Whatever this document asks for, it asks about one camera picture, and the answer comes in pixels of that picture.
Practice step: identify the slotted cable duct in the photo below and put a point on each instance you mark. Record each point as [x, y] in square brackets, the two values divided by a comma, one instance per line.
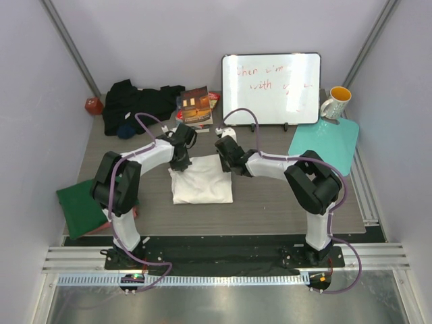
[134, 279]

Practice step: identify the left aluminium frame post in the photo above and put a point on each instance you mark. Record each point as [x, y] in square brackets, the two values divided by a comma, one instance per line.
[70, 45]

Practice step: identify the folded pink t-shirt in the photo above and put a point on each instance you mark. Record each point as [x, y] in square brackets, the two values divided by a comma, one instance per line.
[106, 224]

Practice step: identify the white t-shirt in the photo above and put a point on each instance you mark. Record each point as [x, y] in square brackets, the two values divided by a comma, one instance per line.
[203, 182]

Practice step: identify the black t-shirt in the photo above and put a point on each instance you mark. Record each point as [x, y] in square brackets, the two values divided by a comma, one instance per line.
[123, 101]

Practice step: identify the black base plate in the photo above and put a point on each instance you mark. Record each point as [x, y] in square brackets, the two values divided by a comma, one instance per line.
[215, 256]

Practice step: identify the white whiteboard with writing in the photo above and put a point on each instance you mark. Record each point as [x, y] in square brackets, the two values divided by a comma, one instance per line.
[271, 89]

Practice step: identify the teal cutting board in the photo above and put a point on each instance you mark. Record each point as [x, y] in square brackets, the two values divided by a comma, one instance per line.
[334, 143]

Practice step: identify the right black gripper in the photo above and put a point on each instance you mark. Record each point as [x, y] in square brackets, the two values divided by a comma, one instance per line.
[226, 168]

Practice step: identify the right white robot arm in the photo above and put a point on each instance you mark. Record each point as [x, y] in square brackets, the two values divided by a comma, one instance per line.
[312, 181]

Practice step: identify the red Treehouse book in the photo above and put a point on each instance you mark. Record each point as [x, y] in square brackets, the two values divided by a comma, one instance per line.
[213, 99]

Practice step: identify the folded green t-shirt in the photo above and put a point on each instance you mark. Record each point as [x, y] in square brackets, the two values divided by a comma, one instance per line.
[82, 213]

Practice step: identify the white mug yellow inside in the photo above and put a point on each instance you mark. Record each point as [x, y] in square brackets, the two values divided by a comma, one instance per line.
[335, 105]

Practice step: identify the brown Edward Tulane book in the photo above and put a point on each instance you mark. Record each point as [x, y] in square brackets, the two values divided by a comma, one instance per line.
[192, 97]

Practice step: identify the red cube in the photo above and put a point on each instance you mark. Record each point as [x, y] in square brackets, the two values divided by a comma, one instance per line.
[94, 106]

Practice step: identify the right aluminium frame post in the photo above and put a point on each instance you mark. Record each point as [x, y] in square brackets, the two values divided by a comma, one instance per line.
[371, 40]

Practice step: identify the aluminium frame post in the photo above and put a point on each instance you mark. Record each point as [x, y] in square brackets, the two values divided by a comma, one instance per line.
[371, 40]
[70, 45]

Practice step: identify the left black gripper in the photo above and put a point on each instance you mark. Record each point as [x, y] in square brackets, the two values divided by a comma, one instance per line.
[183, 165]

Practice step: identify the dark blue cloth ball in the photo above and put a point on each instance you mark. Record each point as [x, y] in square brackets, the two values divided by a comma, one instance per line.
[125, 131]

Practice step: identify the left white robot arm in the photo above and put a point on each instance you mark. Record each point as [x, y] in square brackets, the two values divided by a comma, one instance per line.
[116, 184]

